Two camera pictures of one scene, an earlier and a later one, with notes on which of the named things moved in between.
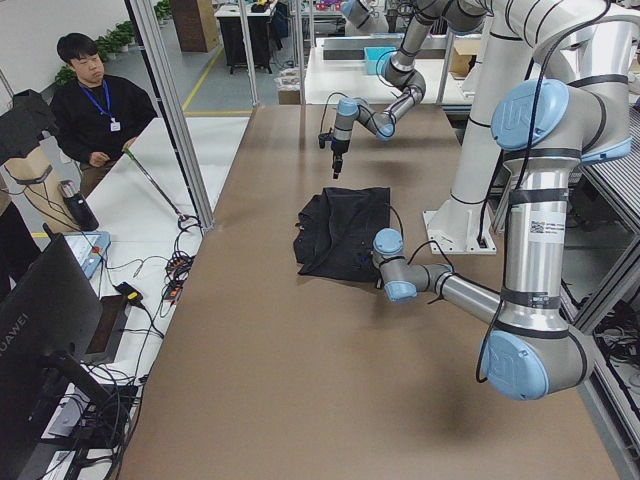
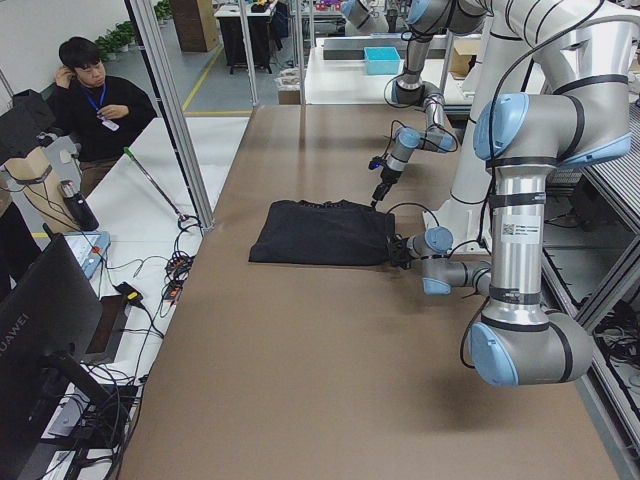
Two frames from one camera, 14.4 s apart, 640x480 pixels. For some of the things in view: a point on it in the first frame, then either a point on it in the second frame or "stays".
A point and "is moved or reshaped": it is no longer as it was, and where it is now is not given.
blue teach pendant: (88, 247) stays
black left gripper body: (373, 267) → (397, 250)
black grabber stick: (179, 215) stays
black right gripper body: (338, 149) → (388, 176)
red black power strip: (177, 267) stays
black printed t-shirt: (336, 229) is moved or reshaped
